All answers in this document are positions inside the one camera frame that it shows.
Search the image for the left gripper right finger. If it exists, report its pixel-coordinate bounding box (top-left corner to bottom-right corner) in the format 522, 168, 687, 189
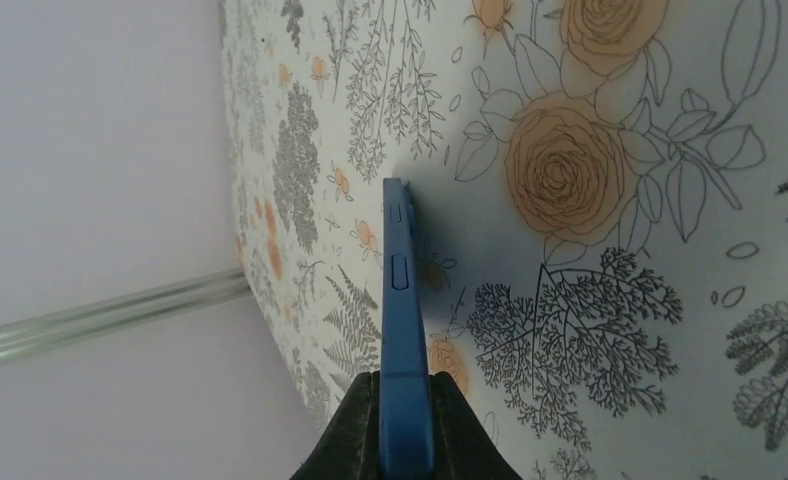
429, 372, 521, 480

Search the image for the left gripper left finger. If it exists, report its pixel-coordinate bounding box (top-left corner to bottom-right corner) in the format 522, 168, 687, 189
291, 371, 382, 480

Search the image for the black phone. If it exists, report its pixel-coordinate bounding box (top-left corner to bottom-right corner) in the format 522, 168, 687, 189
379, 178, 434, 479

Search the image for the floral patterned table mat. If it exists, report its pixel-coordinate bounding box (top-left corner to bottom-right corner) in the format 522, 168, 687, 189
218, 1, 788, 479

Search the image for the aluminium rail frame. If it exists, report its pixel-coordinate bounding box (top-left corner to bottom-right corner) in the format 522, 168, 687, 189
0, 268, 251, 365

